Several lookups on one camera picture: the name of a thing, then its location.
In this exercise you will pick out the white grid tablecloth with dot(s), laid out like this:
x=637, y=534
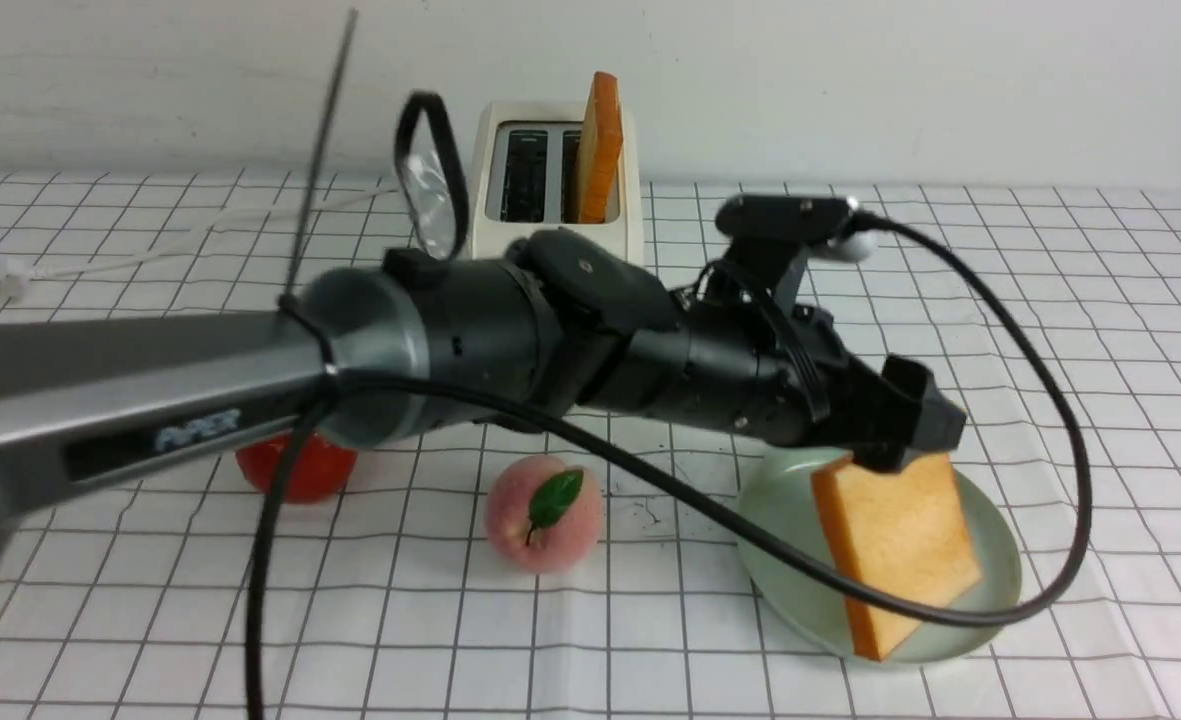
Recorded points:
x=388, y=603

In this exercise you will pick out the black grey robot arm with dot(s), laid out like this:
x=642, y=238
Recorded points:
x=552, y=325

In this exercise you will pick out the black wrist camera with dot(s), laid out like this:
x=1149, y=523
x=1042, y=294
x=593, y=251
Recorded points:
x=773, y=237

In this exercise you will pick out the toast slice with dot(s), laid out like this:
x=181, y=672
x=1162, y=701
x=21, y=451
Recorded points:
x=600, y=145
x=904, y=534

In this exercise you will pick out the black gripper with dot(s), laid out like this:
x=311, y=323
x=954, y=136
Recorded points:
x=885, y=418

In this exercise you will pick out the black cable tie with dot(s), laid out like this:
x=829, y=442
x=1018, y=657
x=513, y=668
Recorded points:
x=287, y=298

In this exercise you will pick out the red apple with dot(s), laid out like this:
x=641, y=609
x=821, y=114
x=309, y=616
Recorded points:
x=322, y=471

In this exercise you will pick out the pink peach with leaf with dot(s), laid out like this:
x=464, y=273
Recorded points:
x=544, y=515

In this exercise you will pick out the cream white toaster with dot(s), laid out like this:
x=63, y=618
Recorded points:
x=525, y=180

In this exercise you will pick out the pale green round plate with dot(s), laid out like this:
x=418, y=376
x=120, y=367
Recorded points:
x=778, y=497

